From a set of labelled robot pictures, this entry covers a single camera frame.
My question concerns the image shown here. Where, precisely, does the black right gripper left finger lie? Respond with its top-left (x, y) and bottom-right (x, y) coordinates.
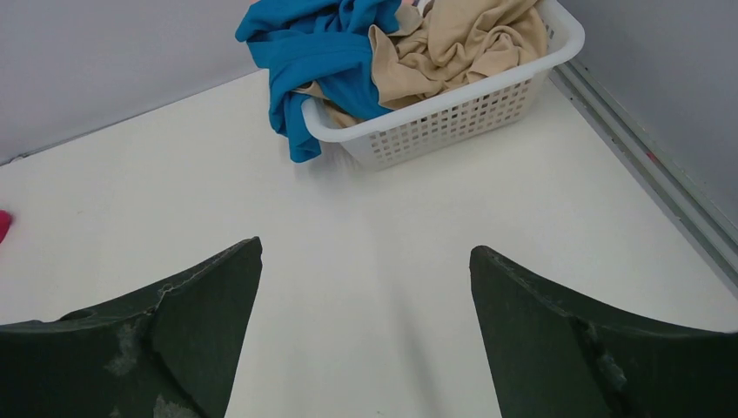
top-left (1, 237), bottom-right (263, 417)

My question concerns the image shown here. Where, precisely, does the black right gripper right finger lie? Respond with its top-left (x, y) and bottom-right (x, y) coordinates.
top-left (469, 246), bottom-right (737, 417)

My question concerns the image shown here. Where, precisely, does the blue t shirt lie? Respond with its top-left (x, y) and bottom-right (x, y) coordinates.
top-left (235, 0), bottom-right (401, 163)

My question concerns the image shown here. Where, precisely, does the red folded t shirt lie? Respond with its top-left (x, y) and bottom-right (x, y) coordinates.
top-left (0, 210), bottom-right (14, 243)

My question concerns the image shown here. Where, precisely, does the white plastic laundry basket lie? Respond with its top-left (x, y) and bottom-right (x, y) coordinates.
top-left (301, 1), bottom-right (585, 171)

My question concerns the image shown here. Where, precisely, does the beige t shirt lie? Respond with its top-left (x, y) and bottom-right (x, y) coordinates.
top-left (294, 1), bottom-right (547, 128)

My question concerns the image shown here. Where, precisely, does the aluminium frame rail right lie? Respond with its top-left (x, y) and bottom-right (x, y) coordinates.
top-left (551, 62), bottom-right (737, 287)

